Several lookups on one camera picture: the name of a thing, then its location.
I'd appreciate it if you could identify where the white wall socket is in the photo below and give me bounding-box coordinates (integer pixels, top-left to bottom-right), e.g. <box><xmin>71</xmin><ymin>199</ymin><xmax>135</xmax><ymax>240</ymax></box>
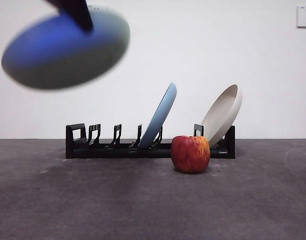
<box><xmin>87</xmin><ymin>3</ymin><xmax>108</xmax><ymax>12</ymax></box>
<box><xmin>296</xmin><ymin>5</ymin><xmax>306</xmax><ymax>29</ymax></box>

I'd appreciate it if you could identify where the green round plate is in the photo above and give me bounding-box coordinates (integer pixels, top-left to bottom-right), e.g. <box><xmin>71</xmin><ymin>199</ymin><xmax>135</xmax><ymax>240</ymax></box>
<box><xmin>1</xmin><ymin>4</ymin><xmax>131</xmax><ymax>91</ymax></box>

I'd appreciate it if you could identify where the black plate rack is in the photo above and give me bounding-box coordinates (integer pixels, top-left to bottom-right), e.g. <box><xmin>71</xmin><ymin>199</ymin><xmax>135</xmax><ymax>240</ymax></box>
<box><xmin>65</xmin><ymin>122</ymin><xmax>236</xmax><ymax>160</ymax></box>

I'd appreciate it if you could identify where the red yellow apple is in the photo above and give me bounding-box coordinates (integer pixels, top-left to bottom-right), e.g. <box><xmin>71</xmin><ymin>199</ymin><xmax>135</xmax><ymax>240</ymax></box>
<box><xmin>170</xmin><ymin>135</ymin><xmax>211</xmax><ymax>174</ymax></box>

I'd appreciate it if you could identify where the light blue round plate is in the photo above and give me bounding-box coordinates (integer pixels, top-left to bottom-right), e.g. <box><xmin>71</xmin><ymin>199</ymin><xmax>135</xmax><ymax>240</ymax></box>
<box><xmin>138</xmin><ymin>82</ymin><xmax>178</xmax><ymax>149</ymax></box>

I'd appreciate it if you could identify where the beige round plate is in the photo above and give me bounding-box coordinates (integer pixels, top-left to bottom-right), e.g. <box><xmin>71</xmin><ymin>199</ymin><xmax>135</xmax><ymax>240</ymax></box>
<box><xmin>200</xmin><ymin>84</ymin><xmax>243</xmax><ymax>148</ymax></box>

